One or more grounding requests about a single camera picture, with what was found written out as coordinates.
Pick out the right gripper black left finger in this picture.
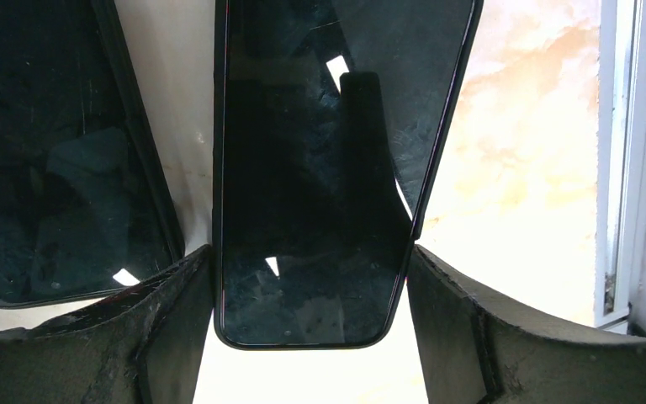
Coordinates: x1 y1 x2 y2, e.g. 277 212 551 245
0 245 214 403

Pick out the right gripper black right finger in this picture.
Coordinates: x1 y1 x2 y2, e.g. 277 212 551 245
407 247 646 403

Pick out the black smartphone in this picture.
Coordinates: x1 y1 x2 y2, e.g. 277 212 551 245
0 1 184 308
212 1 483 350

